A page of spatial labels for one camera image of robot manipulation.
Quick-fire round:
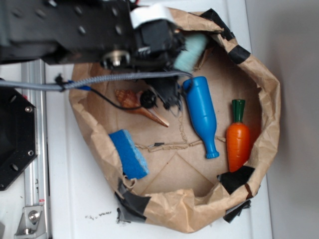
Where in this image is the teal blue cloth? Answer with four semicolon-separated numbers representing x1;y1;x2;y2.
173;33;208;73

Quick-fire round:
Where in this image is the orange toy carrot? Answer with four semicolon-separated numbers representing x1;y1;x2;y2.
226;99;250;172

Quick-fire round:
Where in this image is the tan seashell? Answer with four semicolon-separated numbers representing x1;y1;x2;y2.
115;90;169;127

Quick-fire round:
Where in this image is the blue toy bottle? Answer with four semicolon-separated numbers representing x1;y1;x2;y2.
183;76;219;159

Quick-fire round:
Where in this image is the blue sponge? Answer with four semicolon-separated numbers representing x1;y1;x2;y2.
109;129;149;179

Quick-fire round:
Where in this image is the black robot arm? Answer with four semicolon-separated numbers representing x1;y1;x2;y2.
0;0;185;109

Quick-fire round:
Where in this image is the brown paper bag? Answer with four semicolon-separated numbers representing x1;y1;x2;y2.
69;9;281;233

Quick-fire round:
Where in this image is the black octagonal mount plate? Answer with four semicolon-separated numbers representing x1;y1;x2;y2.
0;88;37;191

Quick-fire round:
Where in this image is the aluminium rail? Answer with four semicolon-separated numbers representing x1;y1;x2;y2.
14;59;52;239

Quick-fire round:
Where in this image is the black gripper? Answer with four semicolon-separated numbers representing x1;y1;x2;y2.
101;20;186;111

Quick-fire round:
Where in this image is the grey braided cable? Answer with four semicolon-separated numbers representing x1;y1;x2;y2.
0;70;194;92

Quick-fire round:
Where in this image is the silver corner bracket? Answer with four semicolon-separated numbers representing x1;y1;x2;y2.
14;205;48;239

